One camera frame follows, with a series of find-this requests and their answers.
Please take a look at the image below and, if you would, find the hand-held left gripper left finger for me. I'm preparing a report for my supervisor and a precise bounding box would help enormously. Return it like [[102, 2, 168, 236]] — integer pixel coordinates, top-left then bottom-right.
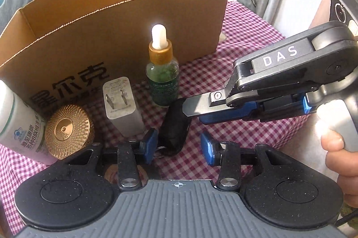
[[57, 128, 160, 190]]

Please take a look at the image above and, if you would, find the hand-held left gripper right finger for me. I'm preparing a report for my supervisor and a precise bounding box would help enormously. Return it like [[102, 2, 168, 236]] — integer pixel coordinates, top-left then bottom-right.
[[200, 132, 286, 191]]

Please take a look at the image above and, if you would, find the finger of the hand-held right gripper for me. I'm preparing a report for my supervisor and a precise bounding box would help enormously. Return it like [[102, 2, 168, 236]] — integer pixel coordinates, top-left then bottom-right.
[[200, 95, 311, 125], [182, 70, 258, 117]]

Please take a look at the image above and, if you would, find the black key pouch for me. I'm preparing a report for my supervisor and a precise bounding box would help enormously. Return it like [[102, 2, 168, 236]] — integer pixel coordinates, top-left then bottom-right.
[[157, 98, 194, 157]]

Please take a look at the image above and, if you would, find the green glass dropper bottle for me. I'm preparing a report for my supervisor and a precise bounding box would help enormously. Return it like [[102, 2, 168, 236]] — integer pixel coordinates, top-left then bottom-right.
[[146, 24, 180, 108]]

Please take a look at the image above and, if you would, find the brown cardboard box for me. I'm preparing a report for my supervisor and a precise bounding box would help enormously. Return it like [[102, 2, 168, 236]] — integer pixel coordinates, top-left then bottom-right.
[[0, 0, 231, 113]]

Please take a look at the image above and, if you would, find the person's right hand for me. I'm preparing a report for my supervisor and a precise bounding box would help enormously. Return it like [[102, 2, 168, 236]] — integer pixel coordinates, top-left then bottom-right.
[[320, 130, 358, 199]]

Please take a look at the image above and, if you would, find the red checked tablecloth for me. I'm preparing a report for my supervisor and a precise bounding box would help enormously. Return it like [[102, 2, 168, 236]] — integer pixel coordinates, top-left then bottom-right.
[[0, 0, 345, 230]]

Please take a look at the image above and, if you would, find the white plug charger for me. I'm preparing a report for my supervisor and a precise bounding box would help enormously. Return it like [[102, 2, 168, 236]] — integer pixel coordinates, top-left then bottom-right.
[[102, 76, 145, 142]]

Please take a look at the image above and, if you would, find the gold patterned jar lid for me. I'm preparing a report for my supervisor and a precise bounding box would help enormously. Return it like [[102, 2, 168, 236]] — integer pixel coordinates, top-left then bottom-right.
[[45, 104, 96, 160]]

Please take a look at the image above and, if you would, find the white plastic pill bottle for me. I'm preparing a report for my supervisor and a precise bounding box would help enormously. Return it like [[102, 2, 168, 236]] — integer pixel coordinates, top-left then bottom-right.
[[0, 80, 57, 166]]

